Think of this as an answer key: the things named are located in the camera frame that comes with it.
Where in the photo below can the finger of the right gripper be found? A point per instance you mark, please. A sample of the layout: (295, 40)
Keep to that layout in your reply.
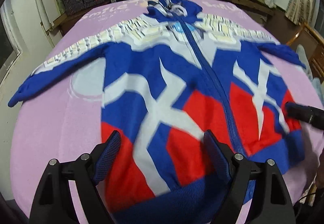
(308, 114)

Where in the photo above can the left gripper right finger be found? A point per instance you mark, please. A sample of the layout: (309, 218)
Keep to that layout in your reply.
(233, 170)

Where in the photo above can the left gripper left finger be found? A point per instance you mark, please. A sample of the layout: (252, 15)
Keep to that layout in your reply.
(91, 169)

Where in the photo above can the blue red white jacket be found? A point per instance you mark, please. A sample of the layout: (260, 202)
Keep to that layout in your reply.
(167, 77)

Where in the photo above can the pink bed sheet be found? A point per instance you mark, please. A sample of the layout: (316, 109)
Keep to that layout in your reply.
(62, 124)

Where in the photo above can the wooden side furniture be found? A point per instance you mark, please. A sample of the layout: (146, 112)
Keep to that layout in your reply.
(312, 43)

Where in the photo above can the window with white frame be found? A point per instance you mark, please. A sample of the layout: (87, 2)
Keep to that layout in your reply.
(9, 47)

